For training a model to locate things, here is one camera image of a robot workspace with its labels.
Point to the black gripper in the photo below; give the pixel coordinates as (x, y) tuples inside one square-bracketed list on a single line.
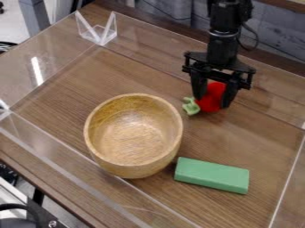
[(203, 71)]

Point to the red plush strawberry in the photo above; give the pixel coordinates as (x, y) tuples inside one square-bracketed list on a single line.
[(209, 103)]

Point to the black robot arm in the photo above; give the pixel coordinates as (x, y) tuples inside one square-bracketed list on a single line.
[(229, 15)]

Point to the wooden bowl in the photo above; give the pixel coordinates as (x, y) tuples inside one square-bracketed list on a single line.
[(133, 134)]

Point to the green rectangular block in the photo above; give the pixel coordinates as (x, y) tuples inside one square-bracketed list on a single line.
[(213, 175)]

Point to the clear acrylic tray enclosure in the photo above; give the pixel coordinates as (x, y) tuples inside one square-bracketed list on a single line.
[(58, 76)]

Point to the black metal bracket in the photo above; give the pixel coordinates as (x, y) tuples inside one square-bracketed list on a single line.
[(49, 221)]

